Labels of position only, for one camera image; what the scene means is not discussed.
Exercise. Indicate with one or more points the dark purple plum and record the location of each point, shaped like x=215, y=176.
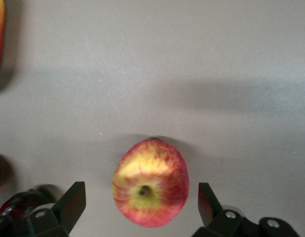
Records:
x=18, y=201

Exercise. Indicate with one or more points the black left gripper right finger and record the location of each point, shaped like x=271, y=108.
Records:
x=209, y=209

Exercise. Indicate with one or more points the red and yellow apple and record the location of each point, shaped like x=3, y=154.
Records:
x=152, y=182

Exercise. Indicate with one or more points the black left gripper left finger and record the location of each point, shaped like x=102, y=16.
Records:
x=70, y=207

